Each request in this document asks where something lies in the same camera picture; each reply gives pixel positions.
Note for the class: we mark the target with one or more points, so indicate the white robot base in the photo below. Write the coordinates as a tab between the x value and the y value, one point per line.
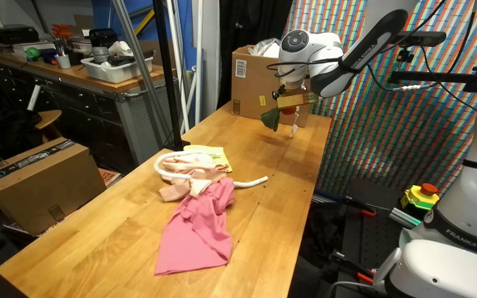
440	258

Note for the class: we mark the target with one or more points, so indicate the white plastic tray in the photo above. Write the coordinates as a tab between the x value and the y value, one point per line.
110	73

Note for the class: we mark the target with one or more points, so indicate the pale peach cloth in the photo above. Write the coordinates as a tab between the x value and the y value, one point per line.
188	176

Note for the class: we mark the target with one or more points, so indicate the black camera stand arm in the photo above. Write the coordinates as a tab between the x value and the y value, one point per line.
430	38

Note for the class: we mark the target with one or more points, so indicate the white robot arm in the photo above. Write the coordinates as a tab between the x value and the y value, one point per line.
317	61

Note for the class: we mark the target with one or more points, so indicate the pink cloth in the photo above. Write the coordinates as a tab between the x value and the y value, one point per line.
197	237

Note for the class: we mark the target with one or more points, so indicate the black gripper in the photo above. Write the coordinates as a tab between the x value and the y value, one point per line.
294	88

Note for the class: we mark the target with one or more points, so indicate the aluminium tripod pole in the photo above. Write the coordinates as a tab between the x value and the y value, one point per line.
150	89

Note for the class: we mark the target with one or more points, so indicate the cardboard box on table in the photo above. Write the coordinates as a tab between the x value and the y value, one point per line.
256	86

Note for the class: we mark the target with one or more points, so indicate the cardboard box on floor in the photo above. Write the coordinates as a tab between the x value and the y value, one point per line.
46	184

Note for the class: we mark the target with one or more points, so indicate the yellow cloth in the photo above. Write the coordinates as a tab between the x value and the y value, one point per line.
216	152

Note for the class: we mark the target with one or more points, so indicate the emergency stop button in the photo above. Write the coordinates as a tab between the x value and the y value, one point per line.
415	204

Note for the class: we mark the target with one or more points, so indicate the red and green plush toy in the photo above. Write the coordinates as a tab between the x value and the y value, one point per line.
278	116

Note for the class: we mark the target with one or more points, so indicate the white plastic bag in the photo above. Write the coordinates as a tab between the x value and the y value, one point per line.
268	48

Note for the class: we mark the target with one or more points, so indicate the wooden workbench with drawers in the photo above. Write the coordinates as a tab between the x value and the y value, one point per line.
120	123

